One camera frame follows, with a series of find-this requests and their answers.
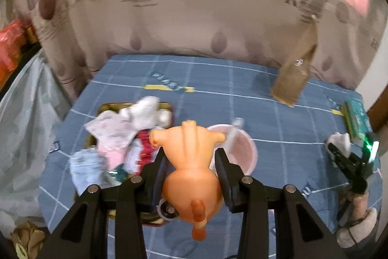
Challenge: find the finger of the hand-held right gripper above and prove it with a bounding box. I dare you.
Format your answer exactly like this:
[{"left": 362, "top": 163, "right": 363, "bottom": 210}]
[{"left": 327, "top": 143, "right": 352, "bottom": 175}]

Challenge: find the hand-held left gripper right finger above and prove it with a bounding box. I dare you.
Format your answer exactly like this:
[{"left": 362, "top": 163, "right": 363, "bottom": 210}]
[{"left": 214, "top": 148, "right": 346, "bottom": 259}]

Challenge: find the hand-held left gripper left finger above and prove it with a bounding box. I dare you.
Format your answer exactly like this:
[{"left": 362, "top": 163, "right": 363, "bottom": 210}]
[{"left": 36, "top": 151, "right": 167, "bottom": 259}]

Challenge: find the white cloth hat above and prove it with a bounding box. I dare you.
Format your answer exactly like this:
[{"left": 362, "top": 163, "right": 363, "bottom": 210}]
[{"left": 326, "top": 132, "right": 352, "bottom": 158}]

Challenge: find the red patterned packet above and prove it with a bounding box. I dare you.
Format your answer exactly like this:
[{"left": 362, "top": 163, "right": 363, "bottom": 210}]
[{"left": 126, "top": 130, "right": 161, "bottom": 173}]

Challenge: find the orange toy deer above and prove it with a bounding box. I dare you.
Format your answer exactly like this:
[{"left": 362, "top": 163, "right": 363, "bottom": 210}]
[{"left": 149, "top": 119, "right": 226, "bottom": 243}]

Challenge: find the white green pink packet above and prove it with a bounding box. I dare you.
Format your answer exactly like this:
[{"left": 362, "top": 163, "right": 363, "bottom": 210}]
[{"left": 105, "top": 163, "right": 128, "bottom": 187}]

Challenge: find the white printed cloth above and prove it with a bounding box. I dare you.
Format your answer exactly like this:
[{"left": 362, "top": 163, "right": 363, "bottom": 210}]
[{"left": 84, "top": 110, "right": 138, "bottom": 162}]

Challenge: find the white sock bundle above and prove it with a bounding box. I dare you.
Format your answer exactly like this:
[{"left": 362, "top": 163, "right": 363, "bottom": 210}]
[{"left": 120, "top": 96, "right": 172, "bottom": 130}]

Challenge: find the light blue towel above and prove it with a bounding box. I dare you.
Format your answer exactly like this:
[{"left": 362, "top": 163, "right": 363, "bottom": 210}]
[{"left": 69, "top": 148, "right": 110, "bottom": 196}]

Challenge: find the red tin box gold inside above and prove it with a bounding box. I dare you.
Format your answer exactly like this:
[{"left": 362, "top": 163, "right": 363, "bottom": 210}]
[{"left": 85, "top": 101, "right": 175, "bottom": 227}]

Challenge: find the person's right forearm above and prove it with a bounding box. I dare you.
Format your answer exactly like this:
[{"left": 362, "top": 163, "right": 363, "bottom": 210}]
[{"left": 335, "top": 186, "right": 379, "bottom": 249}]

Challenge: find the pink mug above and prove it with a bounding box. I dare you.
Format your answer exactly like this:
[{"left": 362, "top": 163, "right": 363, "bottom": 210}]
[{"left": 206, "top": 124, "right": 258, "bottom": 177}]

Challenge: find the green tissue pack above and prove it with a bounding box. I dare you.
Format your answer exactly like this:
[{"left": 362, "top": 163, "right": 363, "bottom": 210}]
[{"left": 341, "top": 100, "right": 373, "bottom": 146}]

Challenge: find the white ceramic spoon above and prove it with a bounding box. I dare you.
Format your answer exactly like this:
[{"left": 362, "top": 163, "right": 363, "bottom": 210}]
[{"left": 226, "top": 118, "right": 244, "bottom": 156}]

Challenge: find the wooden door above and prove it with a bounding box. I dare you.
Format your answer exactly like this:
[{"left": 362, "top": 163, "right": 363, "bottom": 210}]
[{"left": 365, "top": 86, "right": 388, "bottom": 132}]

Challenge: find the blue checked tablecloth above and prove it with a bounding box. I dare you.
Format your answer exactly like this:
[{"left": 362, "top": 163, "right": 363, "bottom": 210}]
[{"left": 38, "top": 54, "right": 384, "bottom": 259}]

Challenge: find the brown paper pouch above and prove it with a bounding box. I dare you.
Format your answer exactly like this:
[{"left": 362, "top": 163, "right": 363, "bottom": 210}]
[{"left": 270, "top": 15, "right": 319, "bottom": 108}]

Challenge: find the translucent plastic bag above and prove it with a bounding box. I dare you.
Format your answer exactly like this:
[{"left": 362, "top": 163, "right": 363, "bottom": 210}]
[{"left": 0, "top": 48, "right": 73, "bottom": 229}]

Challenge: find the beige crumpled bag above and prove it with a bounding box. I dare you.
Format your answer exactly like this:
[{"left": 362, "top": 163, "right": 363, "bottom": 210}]
[{"left": 12, "top": 221, "right": 50, "bottom": 259}]

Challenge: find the beige leaf print curtain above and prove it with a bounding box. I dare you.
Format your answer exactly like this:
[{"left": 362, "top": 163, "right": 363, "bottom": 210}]
[{"left": 0, "top": 0, "right": 388, "bottom": 102}]

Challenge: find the red plastic package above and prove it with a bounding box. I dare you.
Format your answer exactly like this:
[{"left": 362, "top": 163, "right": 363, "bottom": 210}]
[{"left": 0, "top": 19, "right": 32, "bottom": 74}]

